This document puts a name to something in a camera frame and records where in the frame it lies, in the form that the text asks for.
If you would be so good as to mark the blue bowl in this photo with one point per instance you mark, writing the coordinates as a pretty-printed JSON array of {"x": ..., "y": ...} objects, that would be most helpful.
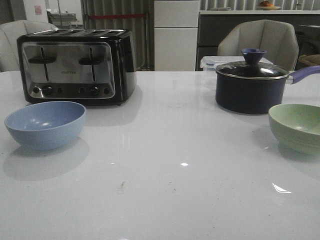
[{"x": 47, "y": 125}]

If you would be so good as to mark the green bowl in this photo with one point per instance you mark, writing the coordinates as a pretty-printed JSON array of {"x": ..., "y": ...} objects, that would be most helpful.
[{"x": 296, "y": 126}]

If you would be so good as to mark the clear plastic food container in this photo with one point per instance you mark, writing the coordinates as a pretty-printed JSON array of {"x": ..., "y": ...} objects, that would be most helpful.
[{"x": 210, "y": 63}]

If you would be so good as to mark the dark blue saucepan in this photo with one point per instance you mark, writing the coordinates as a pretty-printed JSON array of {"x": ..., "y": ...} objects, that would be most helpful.
[{"x": 255, "y": 97}]

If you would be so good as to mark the black and silver toaster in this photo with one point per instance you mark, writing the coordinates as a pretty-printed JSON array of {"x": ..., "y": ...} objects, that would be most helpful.
[{"x": 89, "y": 66}]

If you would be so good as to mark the white refrigerator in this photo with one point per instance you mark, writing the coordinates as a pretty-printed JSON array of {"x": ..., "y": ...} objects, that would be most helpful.
[{"x": 175, "y": 35}]

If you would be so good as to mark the glass lid with purple knob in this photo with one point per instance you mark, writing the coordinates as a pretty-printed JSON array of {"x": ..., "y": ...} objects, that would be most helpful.
[{"x": 252, "y": 68}]

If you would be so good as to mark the grey kitchen counter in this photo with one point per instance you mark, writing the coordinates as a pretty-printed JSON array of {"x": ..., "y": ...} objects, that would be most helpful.
[{"x": 214, "y": 26}]

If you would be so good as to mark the red barrier belt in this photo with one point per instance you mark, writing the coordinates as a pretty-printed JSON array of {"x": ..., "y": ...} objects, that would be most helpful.
[{"x": 116, "y": 16}]

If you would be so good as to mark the beige chair right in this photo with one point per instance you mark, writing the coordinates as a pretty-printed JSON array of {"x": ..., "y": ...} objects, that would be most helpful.
[{"x": 276, "y": 37}]

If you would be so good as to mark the fruit plate on counter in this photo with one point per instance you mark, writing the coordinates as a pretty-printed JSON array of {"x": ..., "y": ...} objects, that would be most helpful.
[{"x": 265, "y": 5}]

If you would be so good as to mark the white chair left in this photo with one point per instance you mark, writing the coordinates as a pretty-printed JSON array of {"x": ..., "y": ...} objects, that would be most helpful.
[{"x": 9, "y": 33}]

